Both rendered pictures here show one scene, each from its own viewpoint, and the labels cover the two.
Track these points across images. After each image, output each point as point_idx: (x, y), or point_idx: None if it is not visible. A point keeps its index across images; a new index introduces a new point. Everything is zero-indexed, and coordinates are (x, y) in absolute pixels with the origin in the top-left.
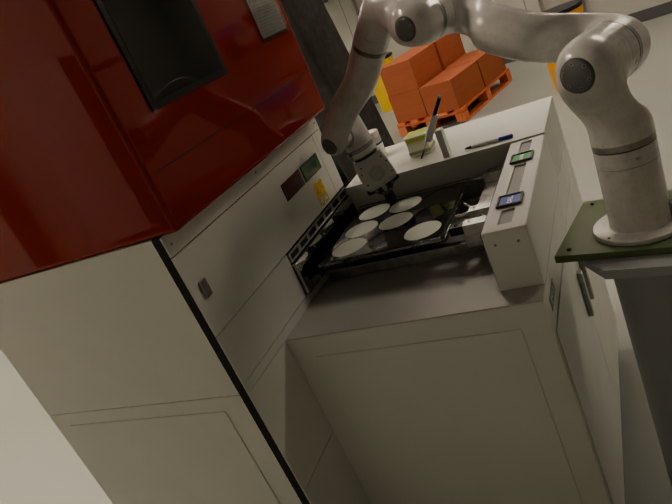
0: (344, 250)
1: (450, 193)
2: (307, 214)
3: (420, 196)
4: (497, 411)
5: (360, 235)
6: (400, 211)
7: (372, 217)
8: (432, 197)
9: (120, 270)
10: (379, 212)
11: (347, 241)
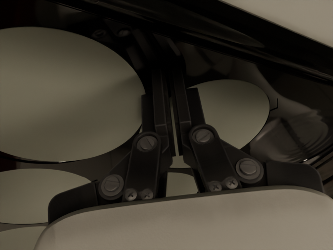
0: (21, 248)
1: (315, 147)
2: None
3: (271, 108)
4: None
5: (47, 220)
6: (176, 165)
7: (63, 156)
8: (282, 139)
9: None
10: (93, 136)
11: (7, 231)
